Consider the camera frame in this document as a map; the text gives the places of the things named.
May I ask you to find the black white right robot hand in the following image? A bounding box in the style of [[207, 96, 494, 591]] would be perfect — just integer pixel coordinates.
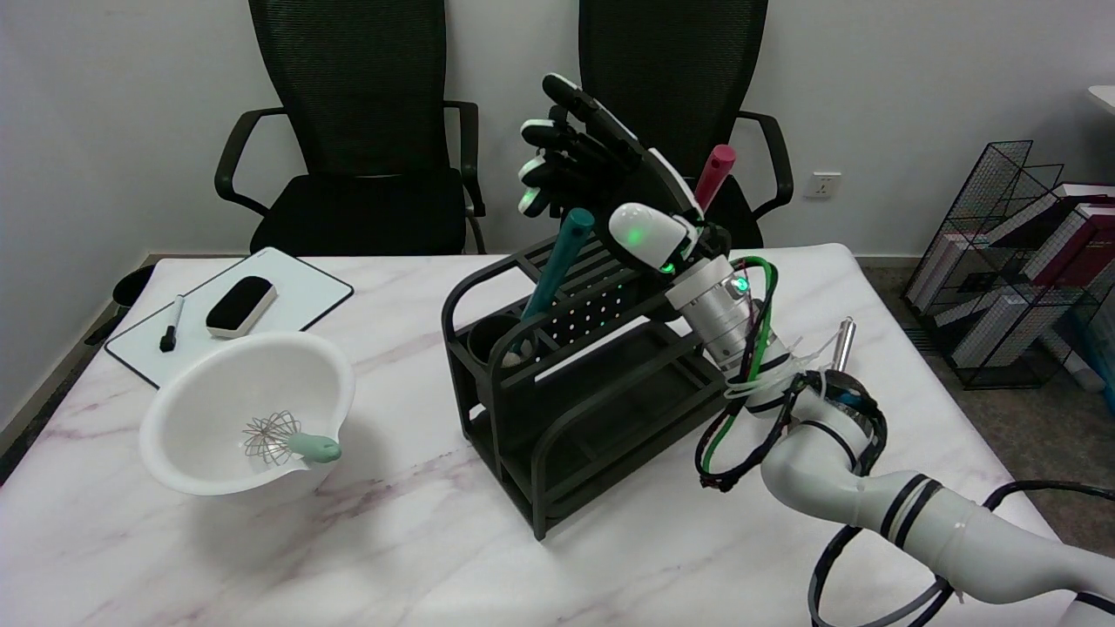
[[517, 73, 733, 278]]

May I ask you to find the teal handled sponge bottle brush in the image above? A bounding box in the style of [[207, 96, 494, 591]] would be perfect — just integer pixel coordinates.
[[503, 207, 597, 367]]

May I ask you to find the black mesh office chair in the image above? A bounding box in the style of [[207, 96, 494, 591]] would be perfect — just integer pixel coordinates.
[[214, 0, 489, 256], [544, 0, 794, 249]]

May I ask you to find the black two-tier dish rack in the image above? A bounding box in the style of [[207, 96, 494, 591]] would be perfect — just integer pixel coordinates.
[[441, 196, 770, 541]]

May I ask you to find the black round utensil cup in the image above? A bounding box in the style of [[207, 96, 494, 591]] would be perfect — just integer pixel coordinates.
[[467, 313, 537, 371]]

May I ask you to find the shiny metal scoop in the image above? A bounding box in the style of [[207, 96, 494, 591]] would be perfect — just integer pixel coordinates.
[[832, 318, 857, 375]]

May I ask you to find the small white whiteboard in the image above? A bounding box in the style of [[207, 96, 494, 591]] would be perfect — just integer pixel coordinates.
[[105, 247, 355, 389]]

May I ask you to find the white book stack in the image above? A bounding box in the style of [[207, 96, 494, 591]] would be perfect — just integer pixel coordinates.
[[949, 287, 1072, 367]]

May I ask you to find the black white board eraser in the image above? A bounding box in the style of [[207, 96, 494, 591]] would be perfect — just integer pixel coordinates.
[[206, 276, 279, 340]]

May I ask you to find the white plastic mixing bowl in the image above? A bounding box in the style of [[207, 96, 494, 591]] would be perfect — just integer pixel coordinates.
[[139, 331, 356, 497]]

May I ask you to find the dark red book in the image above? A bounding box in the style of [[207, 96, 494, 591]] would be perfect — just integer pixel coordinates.
[[1028, 193, 1115, 288]]

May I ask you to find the black whiteboard marker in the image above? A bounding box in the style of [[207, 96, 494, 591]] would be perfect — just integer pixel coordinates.
[[159, 294, 186, 354]]

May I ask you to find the black round floor object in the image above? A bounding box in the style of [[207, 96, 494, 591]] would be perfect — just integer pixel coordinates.
[[111, 264, 158, 307]]

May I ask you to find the red handled bottle brush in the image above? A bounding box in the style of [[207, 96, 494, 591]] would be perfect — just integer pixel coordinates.
[[694, 145, 737, 214]]

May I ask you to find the green black cable bundle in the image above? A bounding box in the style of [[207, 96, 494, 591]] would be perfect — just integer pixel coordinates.
[[695, 255, 889, 490]]

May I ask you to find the black wire mesh rack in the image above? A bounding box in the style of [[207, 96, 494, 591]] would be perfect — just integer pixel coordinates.
[[902, 139, 1115, 390]]

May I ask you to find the mint handled wire whisk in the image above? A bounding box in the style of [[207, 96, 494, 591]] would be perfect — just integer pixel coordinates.
[[241, 411, 343, 467]]

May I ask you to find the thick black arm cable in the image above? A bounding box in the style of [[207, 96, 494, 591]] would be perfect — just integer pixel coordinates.
[[808, 481, 1115, 627]]

